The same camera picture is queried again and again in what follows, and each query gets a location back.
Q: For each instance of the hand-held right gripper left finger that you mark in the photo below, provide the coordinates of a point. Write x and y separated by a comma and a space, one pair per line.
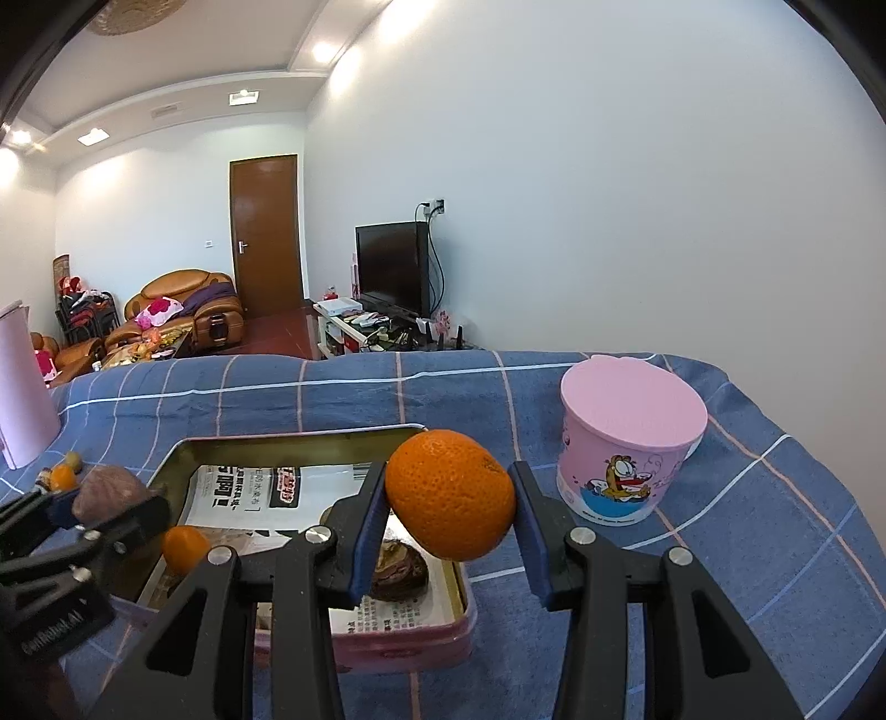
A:
367, 547

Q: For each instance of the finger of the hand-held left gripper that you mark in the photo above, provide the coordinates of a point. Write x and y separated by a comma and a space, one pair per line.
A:
59, 509
138, 526

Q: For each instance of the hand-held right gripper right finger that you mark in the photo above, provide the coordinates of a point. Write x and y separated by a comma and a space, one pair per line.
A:
529, 533

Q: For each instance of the wrinkled brown passion fruit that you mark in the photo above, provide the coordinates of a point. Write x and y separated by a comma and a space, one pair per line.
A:
401, 571

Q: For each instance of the large orange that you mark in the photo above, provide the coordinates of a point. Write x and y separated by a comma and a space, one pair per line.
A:
450, 498

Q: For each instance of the pink tin box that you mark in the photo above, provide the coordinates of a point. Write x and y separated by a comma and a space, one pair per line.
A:
401, 647

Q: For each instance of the small brown jujube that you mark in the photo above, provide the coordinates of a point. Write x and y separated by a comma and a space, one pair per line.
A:
44, 479

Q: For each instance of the printed paper sheet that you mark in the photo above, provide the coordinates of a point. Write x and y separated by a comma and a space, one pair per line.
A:
304, 495

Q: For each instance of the pink electric kettle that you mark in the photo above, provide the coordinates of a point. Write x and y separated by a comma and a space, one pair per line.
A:
24, 388

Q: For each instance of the pink cartoon cup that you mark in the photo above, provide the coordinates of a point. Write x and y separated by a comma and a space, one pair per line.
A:
623, 415

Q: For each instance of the brown leather sofa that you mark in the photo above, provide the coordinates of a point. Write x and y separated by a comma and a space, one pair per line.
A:
180, 280
76, 353

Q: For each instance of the cluttered coffee table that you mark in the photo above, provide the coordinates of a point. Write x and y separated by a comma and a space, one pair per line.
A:
138, 353

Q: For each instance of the blue plaid tablecloth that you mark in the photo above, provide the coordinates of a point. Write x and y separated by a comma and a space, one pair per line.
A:
277, 394

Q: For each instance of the stacked dark chairs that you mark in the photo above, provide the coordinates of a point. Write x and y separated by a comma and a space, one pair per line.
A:
86, 315

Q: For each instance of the pink floral cushion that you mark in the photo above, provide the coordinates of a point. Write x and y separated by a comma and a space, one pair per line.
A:
156, 311

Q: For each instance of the white television stand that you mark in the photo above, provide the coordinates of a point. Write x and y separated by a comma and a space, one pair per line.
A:
346, 332

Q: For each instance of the purple blanket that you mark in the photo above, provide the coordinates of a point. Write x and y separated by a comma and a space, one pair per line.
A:
207, 298

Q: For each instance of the tall pink box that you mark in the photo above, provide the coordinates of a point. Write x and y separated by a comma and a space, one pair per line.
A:
355, 273

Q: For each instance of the black television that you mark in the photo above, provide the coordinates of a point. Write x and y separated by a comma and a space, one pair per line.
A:
391, 263

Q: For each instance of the brown wooden door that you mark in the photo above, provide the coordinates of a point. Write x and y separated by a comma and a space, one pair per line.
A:
266, 235

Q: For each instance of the square ceiling light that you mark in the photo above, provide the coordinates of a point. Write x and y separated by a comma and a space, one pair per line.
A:
92, 136
243, 97

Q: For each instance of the ceiling air vent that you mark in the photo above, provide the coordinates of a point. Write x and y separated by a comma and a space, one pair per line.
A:
166, 109

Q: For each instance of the gold round ceiling lamp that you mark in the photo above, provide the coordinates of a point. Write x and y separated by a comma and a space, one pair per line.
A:
131, 17

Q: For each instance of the brown wall hanging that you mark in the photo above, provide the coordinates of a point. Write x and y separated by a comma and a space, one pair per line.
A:
61, 268

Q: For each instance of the white wall socket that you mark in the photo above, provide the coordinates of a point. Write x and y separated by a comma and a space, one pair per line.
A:
435, 205

